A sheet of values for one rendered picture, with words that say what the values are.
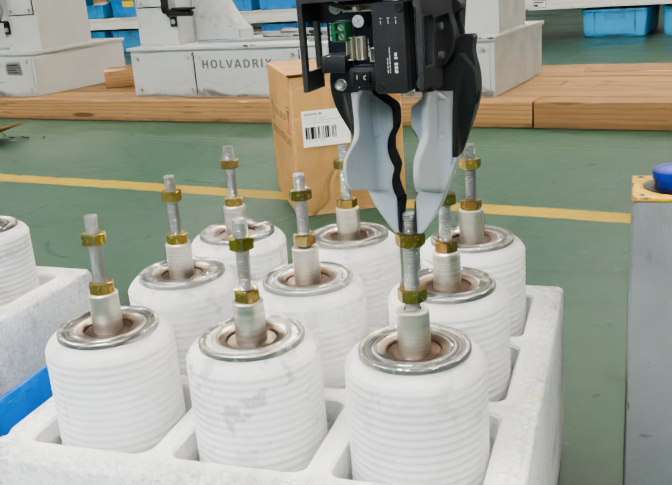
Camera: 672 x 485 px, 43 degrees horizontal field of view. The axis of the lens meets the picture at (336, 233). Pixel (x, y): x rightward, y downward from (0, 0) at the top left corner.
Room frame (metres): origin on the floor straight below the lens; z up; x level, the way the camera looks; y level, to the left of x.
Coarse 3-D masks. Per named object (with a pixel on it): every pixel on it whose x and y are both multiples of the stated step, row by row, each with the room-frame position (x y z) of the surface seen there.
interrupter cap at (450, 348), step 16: (368, 336) 0.54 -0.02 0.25; (384, 336) 0.54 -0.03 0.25; (432, 336) 0.53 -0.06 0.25; (448, 336) 0.53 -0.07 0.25; (464, 336) 0.53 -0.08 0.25; (368, 352) 0.52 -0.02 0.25; (384, 352) 0.52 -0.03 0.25; (432, 352) 0.51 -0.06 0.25; (448, 352) 0.51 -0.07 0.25; (464, 352) 0.50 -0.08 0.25; (384, 368) 0.49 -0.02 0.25; (400, 368) 0.49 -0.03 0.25; (416, 368) 0.48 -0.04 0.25; (432, 368) 0.48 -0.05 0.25; (448, 368) 0.49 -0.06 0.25
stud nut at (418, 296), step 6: (402, 288) 0.52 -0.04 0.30; (420, 288) 0.52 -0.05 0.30; (402, 294) 0.51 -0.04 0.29; (408, 294) 0.51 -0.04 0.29; (414, 294) 0.51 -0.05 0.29; (420, 294) 0.51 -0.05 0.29; (426, 294) 0.52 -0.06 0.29; (402, 300) 0.51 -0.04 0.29; (408, 300) 0.51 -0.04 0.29; (414, 300) 0.51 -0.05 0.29; (420, 300) 0.51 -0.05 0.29
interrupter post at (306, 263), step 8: (296, 248) 0.67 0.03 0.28; (304, 248) 0.66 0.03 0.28; (312, 248) 0.66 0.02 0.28; (296, 256) 0.66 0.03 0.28; (304, 256) 0.66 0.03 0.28; (312, 256) 0.66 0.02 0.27; (296, 264) 0.66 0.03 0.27; (304, 264) 0.66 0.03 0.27; (312, 264) 0.66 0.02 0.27; (296, 272) 0.66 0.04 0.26; (304, 272) 0.66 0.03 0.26; (312, 272) 0.66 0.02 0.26; (296, 280) 0.66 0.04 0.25; (304, 280) 0.66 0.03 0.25; (312, 280) 0.66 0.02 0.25; (320, 280) 0.67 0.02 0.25
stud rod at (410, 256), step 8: (408, 216) 0.52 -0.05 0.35; (408, 224) 0.52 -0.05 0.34; (408, 232) 0.52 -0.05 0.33; (416, 248) 0.52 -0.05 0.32; (408, 256) 0.52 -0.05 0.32; (416, 256) 0.52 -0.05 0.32; (408, 264) 0.52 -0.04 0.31; (416, 264) 0.52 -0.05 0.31; (408, 272) 0.52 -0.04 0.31; (416, 272) 0.52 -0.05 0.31; (408, 280) 0.52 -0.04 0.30; (416, 280) 0.52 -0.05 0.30; (408, 288) 0.52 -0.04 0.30; (416, 288) 0.52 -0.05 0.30; (408, 304) 0.52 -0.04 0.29; (416, 304) 0.52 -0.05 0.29
